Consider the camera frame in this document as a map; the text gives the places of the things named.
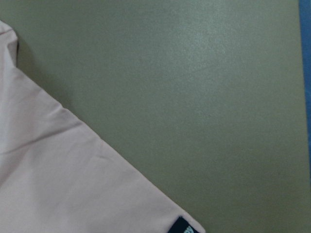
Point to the pink printed t-shirt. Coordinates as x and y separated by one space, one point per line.
58 176

